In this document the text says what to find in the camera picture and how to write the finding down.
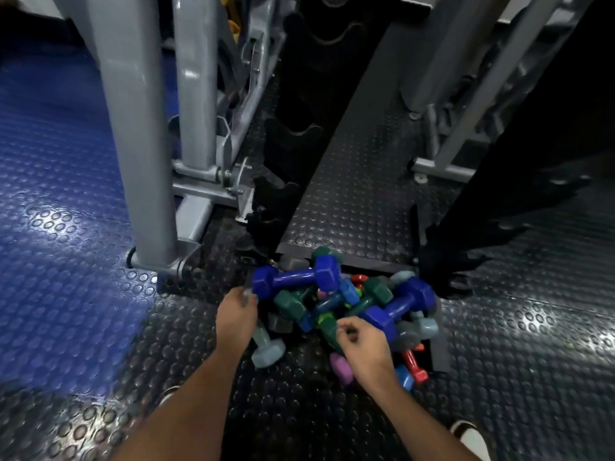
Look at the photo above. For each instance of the person's left hand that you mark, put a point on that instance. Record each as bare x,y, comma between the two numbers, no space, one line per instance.
235,326

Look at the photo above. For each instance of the person's left forearm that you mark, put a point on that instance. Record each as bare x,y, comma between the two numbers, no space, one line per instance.
192,408

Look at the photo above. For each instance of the person's right forearm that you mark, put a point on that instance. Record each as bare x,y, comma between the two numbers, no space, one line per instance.
413,422

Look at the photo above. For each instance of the black saw-tooth rack rail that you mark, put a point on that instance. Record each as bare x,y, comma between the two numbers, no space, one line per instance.
504,187
293,139

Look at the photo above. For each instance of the person's right hand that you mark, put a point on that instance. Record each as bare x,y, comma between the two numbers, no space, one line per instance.
370,355

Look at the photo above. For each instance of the person's left fingers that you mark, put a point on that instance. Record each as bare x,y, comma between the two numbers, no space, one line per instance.
249,293

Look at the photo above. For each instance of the person's white right shoe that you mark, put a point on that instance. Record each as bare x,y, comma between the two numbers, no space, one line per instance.
473,441

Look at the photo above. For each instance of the person's right fingers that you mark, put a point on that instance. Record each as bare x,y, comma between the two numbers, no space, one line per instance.
348,325

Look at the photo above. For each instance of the person's white shoe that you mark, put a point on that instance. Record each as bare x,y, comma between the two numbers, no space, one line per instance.
473,441
169,394

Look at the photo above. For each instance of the yellow machine part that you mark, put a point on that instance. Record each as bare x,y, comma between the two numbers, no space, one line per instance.
232,26

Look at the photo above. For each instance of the grey metal gym machine frame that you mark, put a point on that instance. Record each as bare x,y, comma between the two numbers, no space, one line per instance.
139,139
444,170

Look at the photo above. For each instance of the person's white left shoe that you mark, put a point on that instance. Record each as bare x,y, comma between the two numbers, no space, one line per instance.
169,394

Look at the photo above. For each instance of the pile of coloured dumbbells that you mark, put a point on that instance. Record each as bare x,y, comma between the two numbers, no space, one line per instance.
384,312

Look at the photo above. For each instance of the pale grey-blue dumbbell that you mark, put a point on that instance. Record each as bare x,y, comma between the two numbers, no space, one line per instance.
268,352

